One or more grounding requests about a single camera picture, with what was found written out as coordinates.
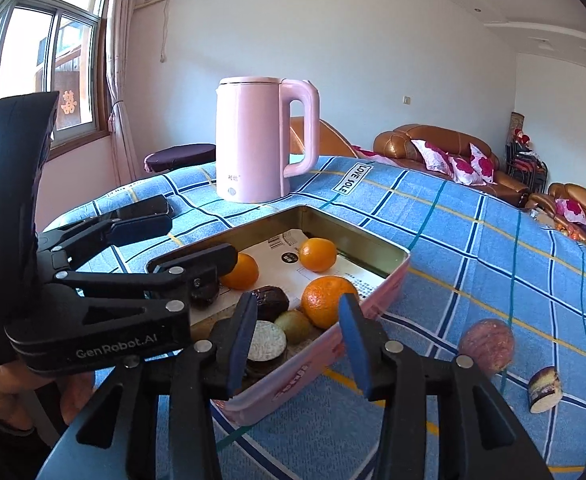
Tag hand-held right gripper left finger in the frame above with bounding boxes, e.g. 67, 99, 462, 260
36, 291, 259, 480

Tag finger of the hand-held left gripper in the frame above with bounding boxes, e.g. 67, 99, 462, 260
58, 243, 239, 311
40, 195, 174, 261

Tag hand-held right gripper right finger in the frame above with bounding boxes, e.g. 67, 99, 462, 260
337, 294, 554, 480

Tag dark chocolate cake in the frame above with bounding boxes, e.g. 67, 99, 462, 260
189, 277, 221, 308
250, 286, 290, 322

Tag pink tin box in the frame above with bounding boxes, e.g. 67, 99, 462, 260
188, 205, 411, 428

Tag large orange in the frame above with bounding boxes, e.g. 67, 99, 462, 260
301, 275, 360, 330

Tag brown kiwi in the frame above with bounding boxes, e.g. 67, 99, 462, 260
274, 310, 315, 346

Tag person's left hand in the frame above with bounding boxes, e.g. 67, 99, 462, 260
0, 360, 96, 428

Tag small orange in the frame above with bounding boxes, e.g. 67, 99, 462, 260
220, 253, 260, 291
298, 237, 338, 273

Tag printed paper leaflet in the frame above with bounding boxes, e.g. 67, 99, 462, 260
238, 229, 389, 306

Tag purple round stool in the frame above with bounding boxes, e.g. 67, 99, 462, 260
144, 143, 217, 175

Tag pink electric kettle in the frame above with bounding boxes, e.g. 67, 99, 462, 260
215, 76, 321, 204

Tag purple passion fruit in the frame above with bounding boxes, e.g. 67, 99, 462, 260
459, 318, 516, 375

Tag blue plaid tablecloth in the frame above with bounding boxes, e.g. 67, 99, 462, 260
40, 156, 586, 480

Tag pink curtain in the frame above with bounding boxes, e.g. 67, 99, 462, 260
104, 0, 151, 186

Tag brown leather chair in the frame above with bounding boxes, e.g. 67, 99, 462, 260
289, 116, 359, 159

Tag layered cake piece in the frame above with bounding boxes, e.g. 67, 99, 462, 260
528, 366, 564, 414

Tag floral red white cushion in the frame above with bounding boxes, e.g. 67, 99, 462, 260
469, 142, 500, 184
555, 199, 586, 225
410, 139, 456, 173
448, 156, 478, 186

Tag long brown leather sofa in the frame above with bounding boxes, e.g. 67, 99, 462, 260
373, 124, 531, 206

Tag stacked dark chairs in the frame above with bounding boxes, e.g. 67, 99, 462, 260
505, 142, 548, 193

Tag brown leather armchair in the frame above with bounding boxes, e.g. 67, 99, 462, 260
525, 182, 586, 263

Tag window with brown frame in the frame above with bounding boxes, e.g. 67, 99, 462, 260
0, 0, 111, 161

